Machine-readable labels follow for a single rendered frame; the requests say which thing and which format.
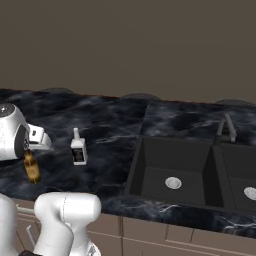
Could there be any silver sink drain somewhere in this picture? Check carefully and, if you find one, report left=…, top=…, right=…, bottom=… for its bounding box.
left=243, top=186, right=256, bottom=201
left=164, top=176, right=183, bottom=190

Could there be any brown drawer front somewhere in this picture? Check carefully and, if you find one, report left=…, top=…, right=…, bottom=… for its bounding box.
left=11, top=198, right=41, bottom=224

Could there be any dark round stool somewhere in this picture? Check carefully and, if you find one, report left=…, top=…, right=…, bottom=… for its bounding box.
left=214, top=98, right=256, bottom=108
left=39, top=87, right=76, bottom=95
left=119, top=92, right=163, bottom=102

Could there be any silver cupboard door handle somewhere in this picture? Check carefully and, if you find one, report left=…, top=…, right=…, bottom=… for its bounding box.
left=26, top=224, right=37, bottom=249

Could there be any white bottle with dark label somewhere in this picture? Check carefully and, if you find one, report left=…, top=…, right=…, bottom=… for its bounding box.
left=70, top=127, right=89, bottom=167

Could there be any brown glass bottle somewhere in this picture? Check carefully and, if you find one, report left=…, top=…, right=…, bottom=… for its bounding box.
left=22, top=149, right=42, bottom=185

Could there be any dark grey tap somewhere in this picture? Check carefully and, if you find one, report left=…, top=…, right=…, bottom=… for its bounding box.
left=214, top=112, right=238, bottom=146

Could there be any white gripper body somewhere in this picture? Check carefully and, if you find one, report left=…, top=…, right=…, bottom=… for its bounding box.
left=28, top=130, right=53, bottom=151

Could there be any brown panel under sink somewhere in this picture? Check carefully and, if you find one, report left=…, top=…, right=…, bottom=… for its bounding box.
left=121, top=215, right=256, bottom=256

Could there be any brown cupboard door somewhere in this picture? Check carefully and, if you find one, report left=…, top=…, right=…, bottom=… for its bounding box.
left=86, top=212, right=122, bottom=256

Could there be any silver drawer handle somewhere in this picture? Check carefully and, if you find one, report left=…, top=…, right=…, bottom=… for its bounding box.
left=15, top=204, right=36, bottom=215

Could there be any black double sink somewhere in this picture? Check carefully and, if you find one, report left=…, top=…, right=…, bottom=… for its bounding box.
left=123, top=134, right=256, bottom=218

